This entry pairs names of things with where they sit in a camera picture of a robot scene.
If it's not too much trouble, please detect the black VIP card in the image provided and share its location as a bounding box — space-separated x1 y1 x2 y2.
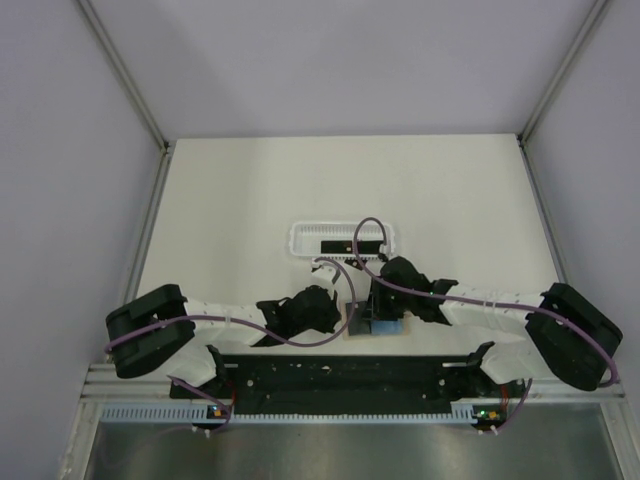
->
347 302 371 337
344 258 362 271

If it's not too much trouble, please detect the beige card holder wallet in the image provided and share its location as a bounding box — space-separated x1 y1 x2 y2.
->
355 304 409 338

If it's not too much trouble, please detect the white plastic basket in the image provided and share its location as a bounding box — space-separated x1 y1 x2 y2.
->
288 221 396 259

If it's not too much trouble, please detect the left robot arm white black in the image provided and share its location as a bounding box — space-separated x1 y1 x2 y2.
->
106 284 341 397

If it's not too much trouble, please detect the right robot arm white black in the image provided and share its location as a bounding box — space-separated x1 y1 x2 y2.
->
368 257 623 396

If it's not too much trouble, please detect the black card in basket right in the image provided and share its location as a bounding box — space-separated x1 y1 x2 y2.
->
356 240 383 256

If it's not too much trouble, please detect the black card in basket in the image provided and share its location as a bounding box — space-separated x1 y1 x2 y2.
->
356 240 383 256
320 240 353 255

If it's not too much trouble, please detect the black card in basket left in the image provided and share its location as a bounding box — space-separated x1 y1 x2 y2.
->
320 240 353 255

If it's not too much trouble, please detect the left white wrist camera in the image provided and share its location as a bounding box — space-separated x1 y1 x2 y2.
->
311 258 343 289

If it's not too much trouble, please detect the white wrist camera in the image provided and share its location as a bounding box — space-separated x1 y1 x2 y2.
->
377 242 392 262
311 258 343 289

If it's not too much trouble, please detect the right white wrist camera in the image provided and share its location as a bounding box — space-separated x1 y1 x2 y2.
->
377 242 392 262

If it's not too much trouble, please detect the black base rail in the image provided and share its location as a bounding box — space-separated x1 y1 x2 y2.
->
114 344 531 416

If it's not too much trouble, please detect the white slotted cable duct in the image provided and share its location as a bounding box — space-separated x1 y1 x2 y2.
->
100 403 500 426

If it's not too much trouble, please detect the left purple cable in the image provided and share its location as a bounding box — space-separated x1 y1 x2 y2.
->
102 256 358 434

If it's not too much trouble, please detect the purple cable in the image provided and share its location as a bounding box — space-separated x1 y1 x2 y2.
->
352 216 621 434
102 256 358 434

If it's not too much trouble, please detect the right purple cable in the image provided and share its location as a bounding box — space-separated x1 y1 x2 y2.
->
352 216 621 434

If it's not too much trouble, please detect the left aluminium frame post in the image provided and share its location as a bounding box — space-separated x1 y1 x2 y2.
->
75 0 171 153

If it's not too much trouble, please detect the aluminium frame post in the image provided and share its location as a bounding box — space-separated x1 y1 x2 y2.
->
517 0 614 149
75 0 171 153

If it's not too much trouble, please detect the right aluminium frame post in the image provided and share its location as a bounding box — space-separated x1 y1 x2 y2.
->
517 0 614 149

